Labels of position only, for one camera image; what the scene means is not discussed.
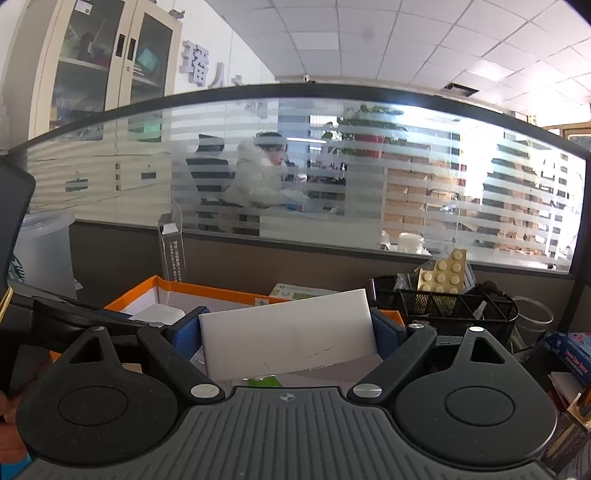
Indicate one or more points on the person left hand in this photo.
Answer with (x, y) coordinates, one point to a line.
(12, 448)

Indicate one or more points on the beige glass door cabinet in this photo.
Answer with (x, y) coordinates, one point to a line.
(73, 59)

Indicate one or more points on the green potted plant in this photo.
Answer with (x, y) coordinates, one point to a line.
(365, 130)

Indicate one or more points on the glass office partition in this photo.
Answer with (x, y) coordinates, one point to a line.
(252, 162)

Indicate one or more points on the tall white carton box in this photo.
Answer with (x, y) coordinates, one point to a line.
(171, 245)

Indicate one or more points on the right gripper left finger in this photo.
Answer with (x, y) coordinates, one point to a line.
(167, 352)

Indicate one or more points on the black mesh desk organizer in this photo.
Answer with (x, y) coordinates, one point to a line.
(484, 305)

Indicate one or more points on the beige building block plate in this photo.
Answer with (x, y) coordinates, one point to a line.
(447, 276)

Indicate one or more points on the stack of books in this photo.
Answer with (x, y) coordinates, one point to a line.
(568, 453)

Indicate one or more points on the orange storage box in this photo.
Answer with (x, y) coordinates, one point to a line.
(157, 300)

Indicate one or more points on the green white medicine box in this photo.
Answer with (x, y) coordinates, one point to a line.
(294, 292)

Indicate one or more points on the white Starbucks cup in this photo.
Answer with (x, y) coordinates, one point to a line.
(42, 255)

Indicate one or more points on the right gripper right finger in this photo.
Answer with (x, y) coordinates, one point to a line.
(401, 349)

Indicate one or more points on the clear glass jar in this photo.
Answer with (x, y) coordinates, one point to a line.
(533, 321)

